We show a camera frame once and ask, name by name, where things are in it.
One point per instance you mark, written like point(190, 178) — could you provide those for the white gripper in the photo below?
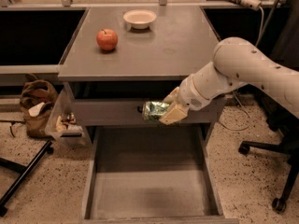
point(191, 94)

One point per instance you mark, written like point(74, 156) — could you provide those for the crushed green soda can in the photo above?
point(152, 111)

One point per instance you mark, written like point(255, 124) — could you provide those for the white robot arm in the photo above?
point(235, 63)

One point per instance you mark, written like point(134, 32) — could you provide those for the grey drawer cabinet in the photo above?
point(146, 64)

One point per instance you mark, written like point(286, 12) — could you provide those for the open grey middle drawer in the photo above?
point(151, 175)

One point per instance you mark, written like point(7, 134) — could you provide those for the grey top drawer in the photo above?
point(122, 112)

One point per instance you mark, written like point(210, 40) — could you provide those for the white bowl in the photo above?
point(140, 18)

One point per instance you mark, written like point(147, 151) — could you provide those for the red apple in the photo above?
point(107, 39)

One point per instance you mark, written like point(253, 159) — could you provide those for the clear plastic bin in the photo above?
point(62, 125)

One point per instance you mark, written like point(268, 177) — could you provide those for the brown fabric bag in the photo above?
point(38, 98)

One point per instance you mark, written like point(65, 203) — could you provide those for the black metal stand leg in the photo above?
point(23, 171)

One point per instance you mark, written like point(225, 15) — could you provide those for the black drawer handle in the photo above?
point(140, 109)

